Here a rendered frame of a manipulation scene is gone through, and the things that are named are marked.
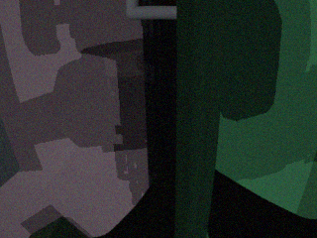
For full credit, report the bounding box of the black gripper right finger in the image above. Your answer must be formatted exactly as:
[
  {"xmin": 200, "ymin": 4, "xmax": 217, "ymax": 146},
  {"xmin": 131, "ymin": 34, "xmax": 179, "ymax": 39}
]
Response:
[{"xmin": 207, "ymin": 170, "xmax": 317, "ymax": 238}]

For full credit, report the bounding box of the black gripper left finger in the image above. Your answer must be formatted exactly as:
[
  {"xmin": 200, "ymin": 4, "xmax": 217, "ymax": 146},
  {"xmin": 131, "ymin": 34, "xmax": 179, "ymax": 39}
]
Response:
[{"xmin": 92, "ymin": 163, "xmax": 177, "ymax": 238}]

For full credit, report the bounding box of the green rectangular block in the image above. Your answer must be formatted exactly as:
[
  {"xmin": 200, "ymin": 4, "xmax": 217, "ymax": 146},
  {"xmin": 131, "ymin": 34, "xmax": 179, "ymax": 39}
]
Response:
[{"xmin": 29, "ymin": 217, "xmax": 86, "ymax": 238}]

